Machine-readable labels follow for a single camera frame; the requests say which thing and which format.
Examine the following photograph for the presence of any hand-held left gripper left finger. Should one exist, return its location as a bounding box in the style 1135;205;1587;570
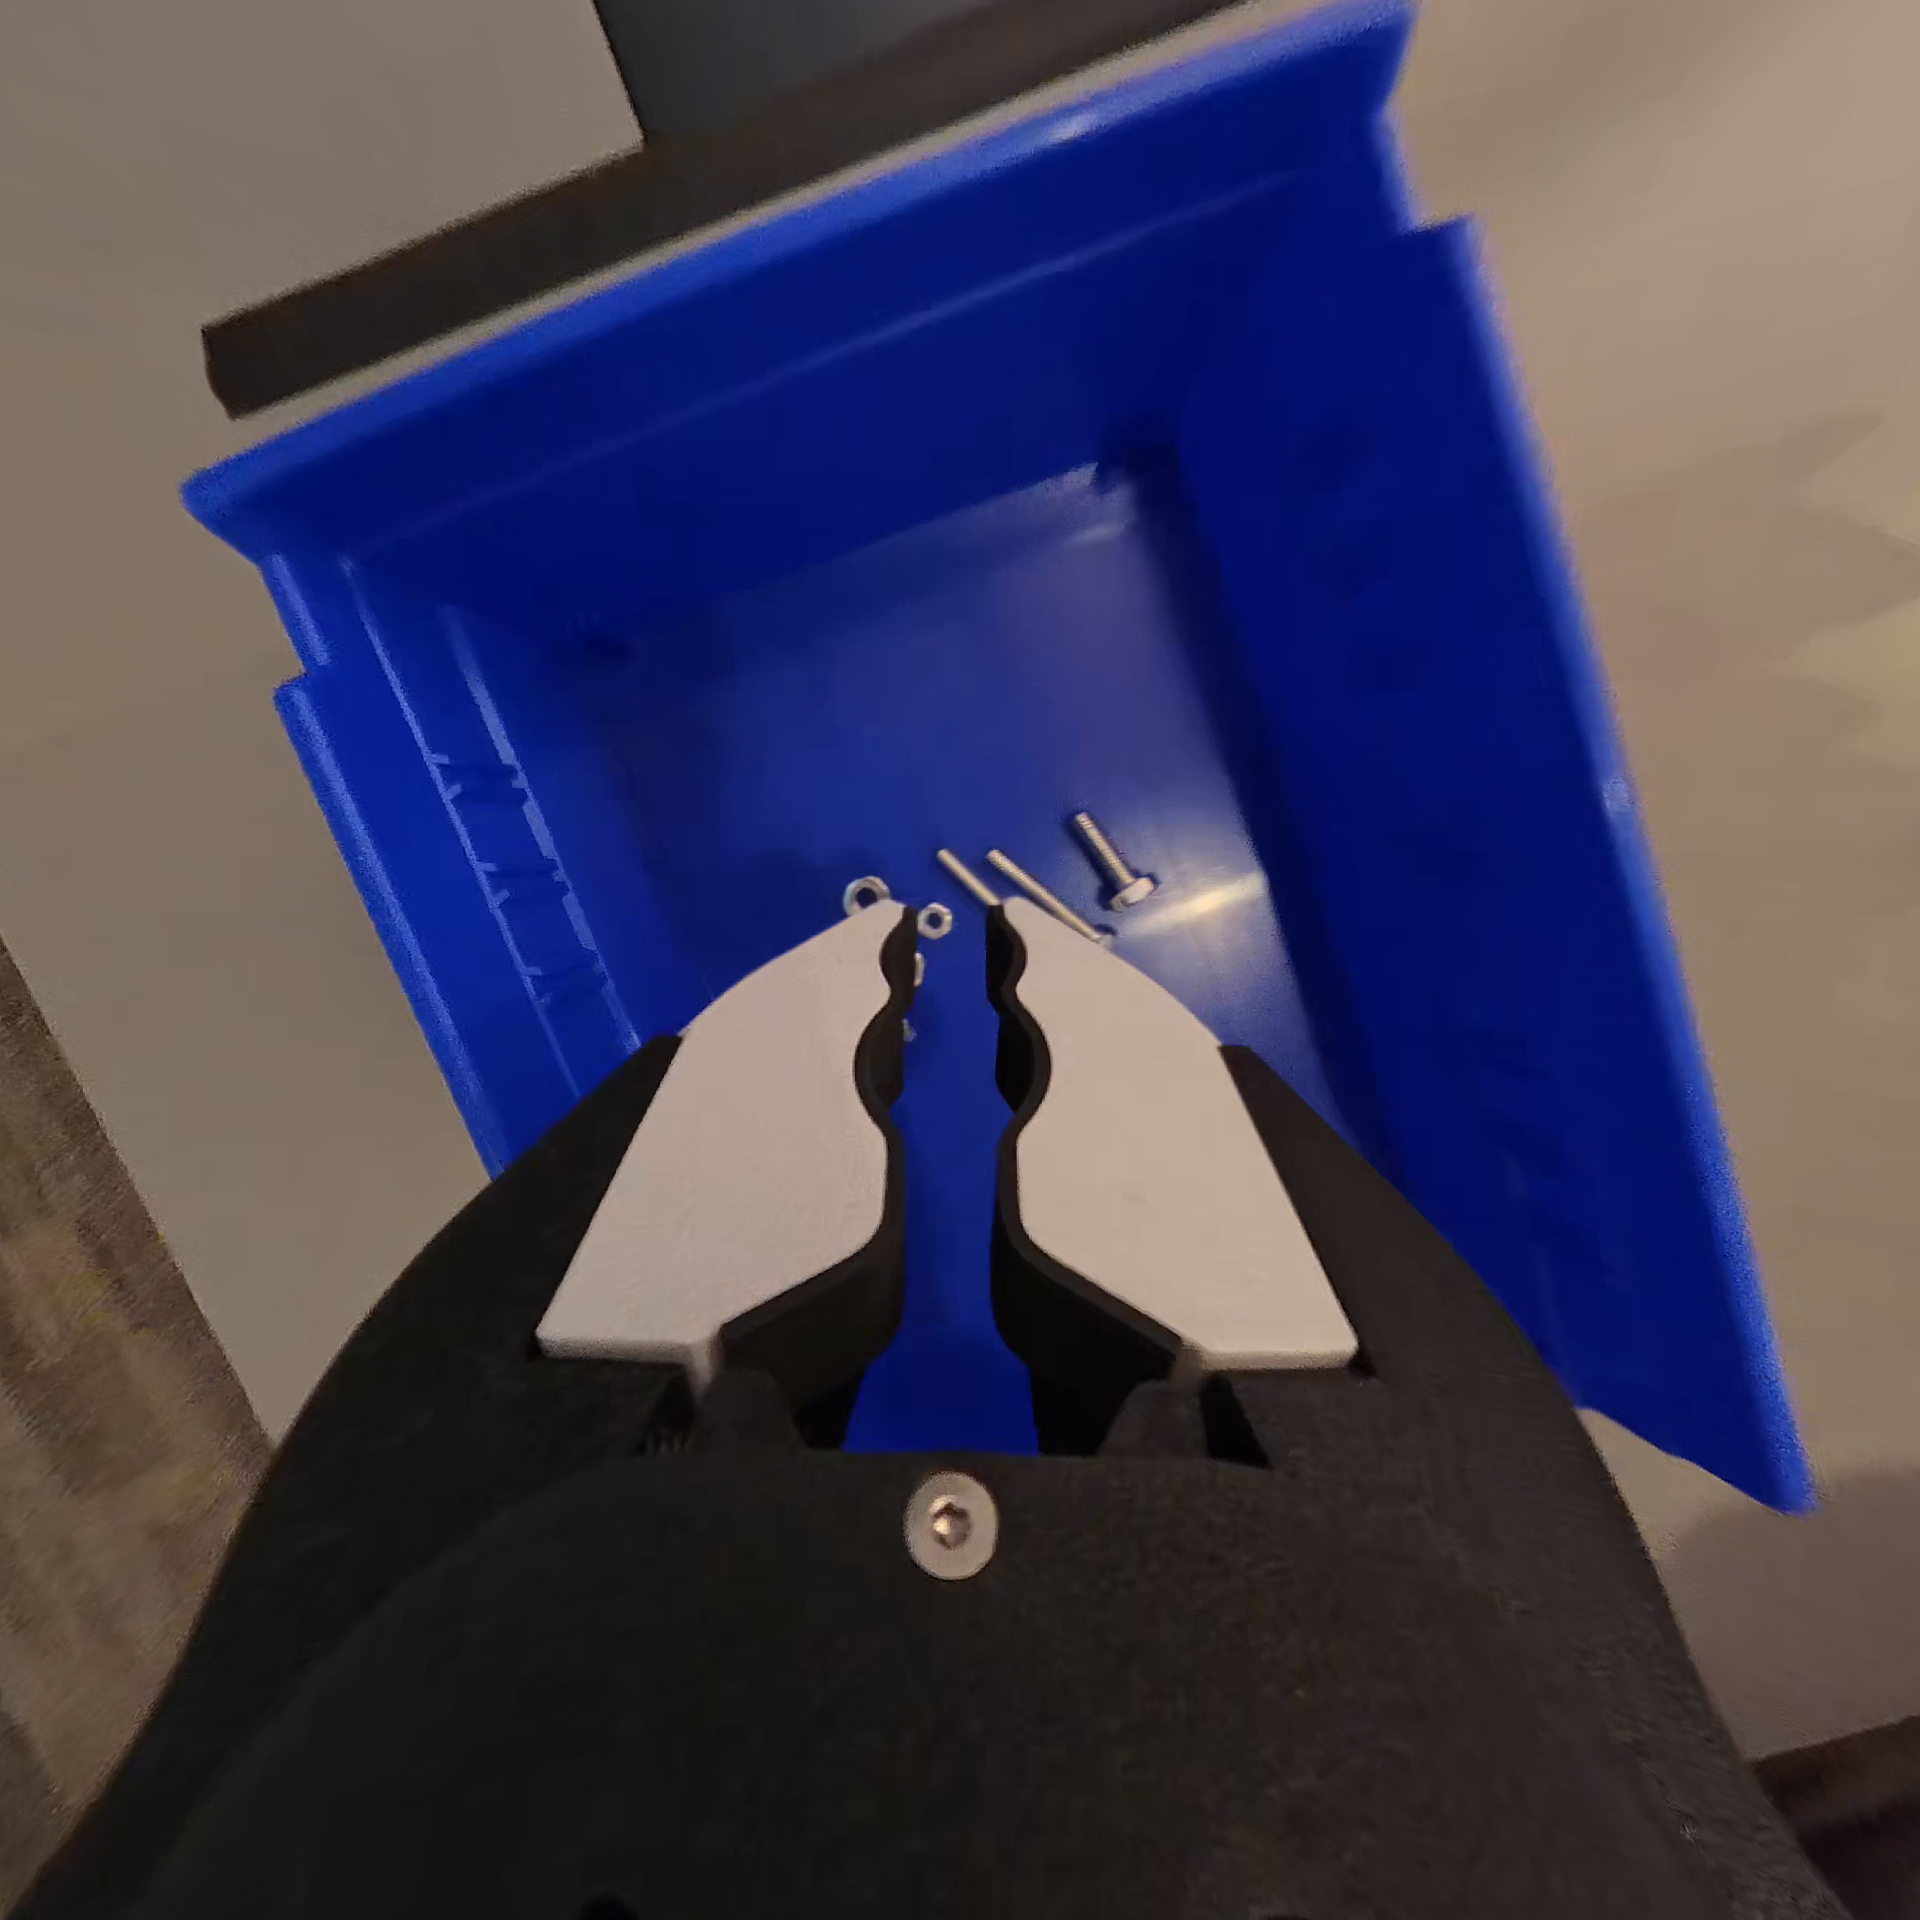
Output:
530;903;922;1456

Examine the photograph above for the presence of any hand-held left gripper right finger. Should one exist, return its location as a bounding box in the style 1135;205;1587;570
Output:
981;897;1358;1456

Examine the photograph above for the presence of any blue plastic parts bin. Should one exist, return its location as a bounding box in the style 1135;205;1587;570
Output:
178;0;1817;1514

